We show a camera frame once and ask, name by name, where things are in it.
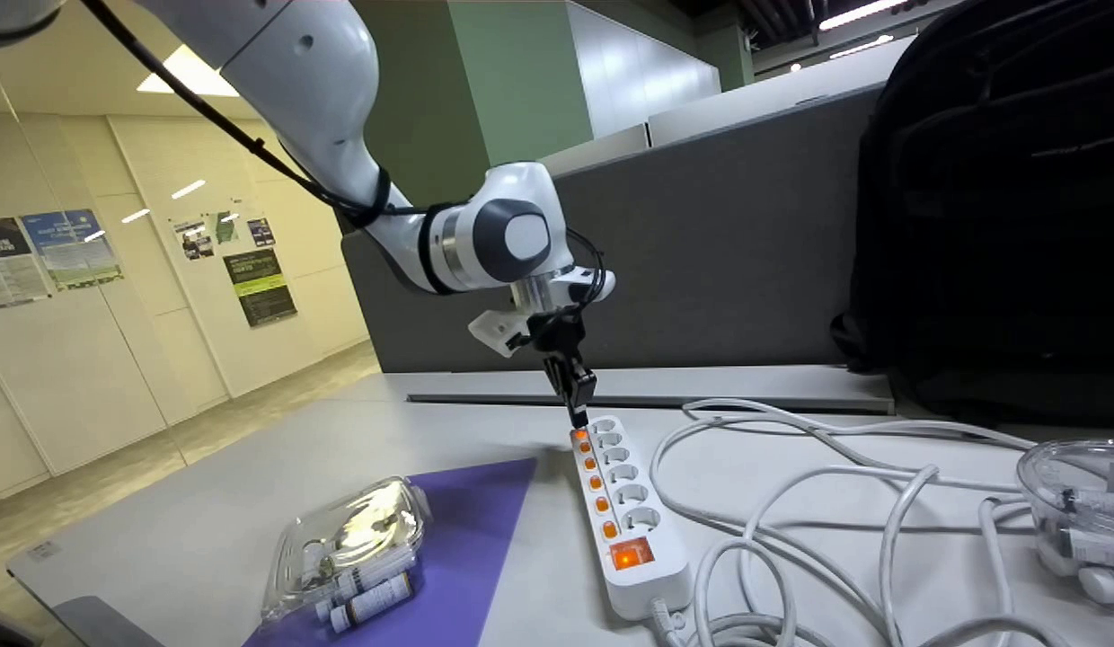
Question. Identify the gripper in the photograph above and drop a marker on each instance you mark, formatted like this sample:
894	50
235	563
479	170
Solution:
557	332

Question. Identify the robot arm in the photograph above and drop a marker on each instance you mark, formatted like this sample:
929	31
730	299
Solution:
305	81

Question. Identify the grey desk partition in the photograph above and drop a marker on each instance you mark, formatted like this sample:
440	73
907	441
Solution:
719	252

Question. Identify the purple mat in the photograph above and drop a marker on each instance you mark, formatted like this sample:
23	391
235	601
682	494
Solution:
472	530

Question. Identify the white power strip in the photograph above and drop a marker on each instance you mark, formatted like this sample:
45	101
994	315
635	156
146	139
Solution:
642	557

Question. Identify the clear plastic container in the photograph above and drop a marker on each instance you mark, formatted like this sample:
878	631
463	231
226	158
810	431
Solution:
355	530

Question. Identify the white partition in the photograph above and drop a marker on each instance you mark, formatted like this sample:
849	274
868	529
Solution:
755	108

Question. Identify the black and green poster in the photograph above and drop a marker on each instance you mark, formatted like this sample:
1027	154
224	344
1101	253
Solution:
260	288

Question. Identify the small white labelled bottle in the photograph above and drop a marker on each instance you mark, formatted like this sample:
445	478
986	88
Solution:
368	575
373	600

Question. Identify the small dark poster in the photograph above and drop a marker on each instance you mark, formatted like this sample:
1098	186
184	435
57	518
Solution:
261	232

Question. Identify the small green poster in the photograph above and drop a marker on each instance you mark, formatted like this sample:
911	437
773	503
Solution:
226	226

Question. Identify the small photo poster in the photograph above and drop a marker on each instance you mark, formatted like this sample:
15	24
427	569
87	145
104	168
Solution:
194	240

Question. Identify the ceiling light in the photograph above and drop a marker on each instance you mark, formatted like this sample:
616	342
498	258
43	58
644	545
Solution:
862	45
858	13

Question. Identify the black backpack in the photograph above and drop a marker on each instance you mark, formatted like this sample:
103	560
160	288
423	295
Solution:
1006	207

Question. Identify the blue and green poster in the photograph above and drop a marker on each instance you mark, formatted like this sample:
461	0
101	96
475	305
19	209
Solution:
72	247

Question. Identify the clear plastic bowl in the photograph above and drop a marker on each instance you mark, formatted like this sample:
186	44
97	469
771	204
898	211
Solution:
1060	467

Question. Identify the white and black poster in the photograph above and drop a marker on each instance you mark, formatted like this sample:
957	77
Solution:
7	265

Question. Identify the white sticker label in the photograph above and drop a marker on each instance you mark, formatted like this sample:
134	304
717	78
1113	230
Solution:
44	551

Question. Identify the white labelled tube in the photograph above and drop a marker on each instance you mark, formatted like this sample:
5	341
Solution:
1100	503
1100	546

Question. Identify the small white object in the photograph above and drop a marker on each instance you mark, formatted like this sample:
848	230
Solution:
1103	584

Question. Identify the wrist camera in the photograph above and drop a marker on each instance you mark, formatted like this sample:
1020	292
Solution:
496	331

